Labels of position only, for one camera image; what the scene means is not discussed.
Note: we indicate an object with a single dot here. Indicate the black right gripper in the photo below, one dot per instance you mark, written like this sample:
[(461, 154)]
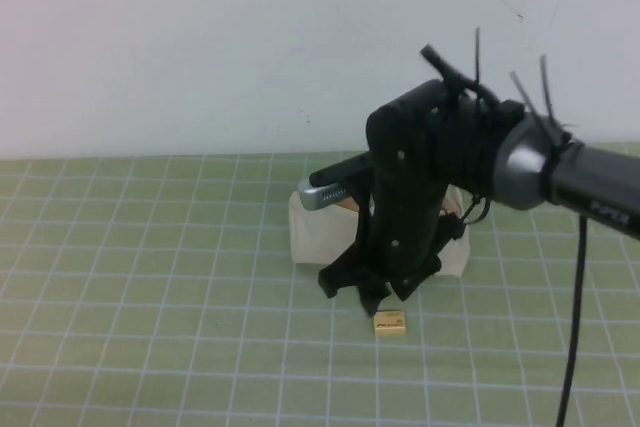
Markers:
[(402, 187)]

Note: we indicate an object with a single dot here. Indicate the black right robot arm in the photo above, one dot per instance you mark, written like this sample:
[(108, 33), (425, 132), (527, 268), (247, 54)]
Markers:
[(530, 167)]

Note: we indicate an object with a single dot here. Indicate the small yellow eraser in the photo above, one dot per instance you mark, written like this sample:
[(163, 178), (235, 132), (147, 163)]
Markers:
[(392, 328)]

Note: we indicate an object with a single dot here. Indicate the cream canvas pencil case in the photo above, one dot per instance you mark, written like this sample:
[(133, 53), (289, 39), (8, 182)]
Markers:
[(320, 242)]

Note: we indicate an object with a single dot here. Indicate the green grid cutting mat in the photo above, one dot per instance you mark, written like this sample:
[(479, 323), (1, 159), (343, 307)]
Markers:
[(150, 297)]

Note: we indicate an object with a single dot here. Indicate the black zip tie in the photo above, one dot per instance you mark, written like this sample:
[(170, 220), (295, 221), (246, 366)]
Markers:
[(477, 54), (546, 87), (524, 92)]

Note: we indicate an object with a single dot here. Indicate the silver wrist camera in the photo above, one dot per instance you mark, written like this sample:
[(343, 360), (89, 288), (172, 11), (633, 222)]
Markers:
[(320, 195)]

